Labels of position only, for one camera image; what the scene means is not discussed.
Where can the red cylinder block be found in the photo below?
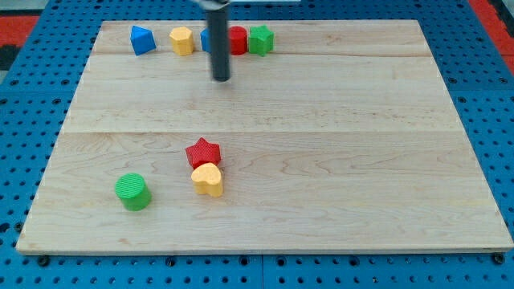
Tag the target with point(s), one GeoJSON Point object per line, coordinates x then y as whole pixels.
{"type": "Point", "coordinates": [238, 40]}

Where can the red star block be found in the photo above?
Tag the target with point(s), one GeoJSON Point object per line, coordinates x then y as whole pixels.
{"type": "Point", "coordinates": [203, 152]}

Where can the blue triangle block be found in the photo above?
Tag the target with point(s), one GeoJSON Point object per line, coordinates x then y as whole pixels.
{"type": "Point", "coordinates": [142, 40]}

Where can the wooden board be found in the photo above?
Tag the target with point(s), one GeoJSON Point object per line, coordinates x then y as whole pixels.
{"type": "Point", "coordinates": [343, 140]}

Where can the green star block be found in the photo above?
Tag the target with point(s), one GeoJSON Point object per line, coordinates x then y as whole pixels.
{"type": "Point", "coordinates": [260, 40]}

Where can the yellow hexagon block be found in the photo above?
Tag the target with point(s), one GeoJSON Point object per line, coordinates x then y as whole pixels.
{"type": "Point", "coordinates": [182, 40]}

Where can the green cylinder block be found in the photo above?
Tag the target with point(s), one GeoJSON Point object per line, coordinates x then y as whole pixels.
{"type": "Point", "coordinates": [133, 192]}

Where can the yellow heart block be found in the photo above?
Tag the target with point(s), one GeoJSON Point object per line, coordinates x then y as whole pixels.
{"type": "Point", "coordinates": [207, 180]}

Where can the blue cube block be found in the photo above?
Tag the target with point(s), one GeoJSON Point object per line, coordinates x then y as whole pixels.
{"type": "Point", "coordinates": [205, 40]}

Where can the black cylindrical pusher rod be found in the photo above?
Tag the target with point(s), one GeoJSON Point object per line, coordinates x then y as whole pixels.
{"type": "Point", "coordinates": [217, 24]}

